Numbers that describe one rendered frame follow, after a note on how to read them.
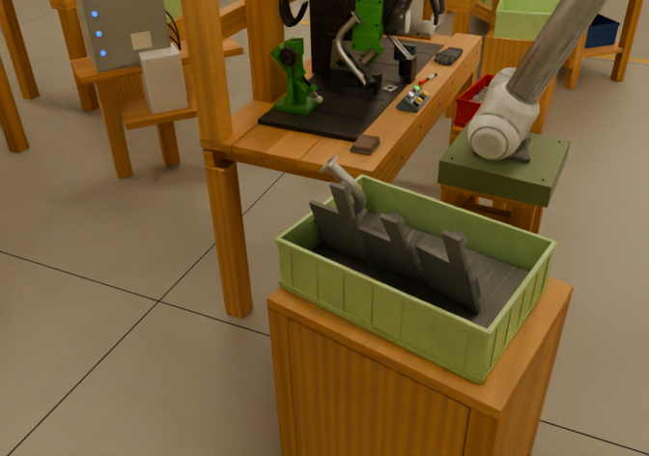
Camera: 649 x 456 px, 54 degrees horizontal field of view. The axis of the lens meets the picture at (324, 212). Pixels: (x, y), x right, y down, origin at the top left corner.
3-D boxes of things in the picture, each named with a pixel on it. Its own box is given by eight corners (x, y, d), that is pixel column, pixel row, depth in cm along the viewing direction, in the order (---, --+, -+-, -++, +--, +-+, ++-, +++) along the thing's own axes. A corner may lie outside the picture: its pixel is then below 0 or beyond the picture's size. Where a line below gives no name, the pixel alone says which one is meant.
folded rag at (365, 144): (370, 156, 218) (371, 149, 216) (349, 152, 220) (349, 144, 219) (380, 144, 225) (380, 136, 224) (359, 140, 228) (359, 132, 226)
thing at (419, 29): (441, 29, 268) (441, 21, 266) (430, 41, 256) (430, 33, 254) (356, 19, 283) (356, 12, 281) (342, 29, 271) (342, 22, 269)
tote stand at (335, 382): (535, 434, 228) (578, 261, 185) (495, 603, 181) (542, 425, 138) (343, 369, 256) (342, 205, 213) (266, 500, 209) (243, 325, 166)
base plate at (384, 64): (443, 48, 313) (444, 43, 311) (357, 143, 230) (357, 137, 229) (365, 38, 328) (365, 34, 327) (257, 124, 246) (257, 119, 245)
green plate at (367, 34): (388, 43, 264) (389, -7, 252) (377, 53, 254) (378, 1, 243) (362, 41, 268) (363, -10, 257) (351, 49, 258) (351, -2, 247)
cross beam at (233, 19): (349, -30, 324) (349, -48, 319) (204, 50, 226) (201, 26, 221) (340, -31, 325) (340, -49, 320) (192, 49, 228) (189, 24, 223)
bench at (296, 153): (464, 187, 371) (481, 40, 322) (368, 361, 259) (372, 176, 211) (354, 164, 396) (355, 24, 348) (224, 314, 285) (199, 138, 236)
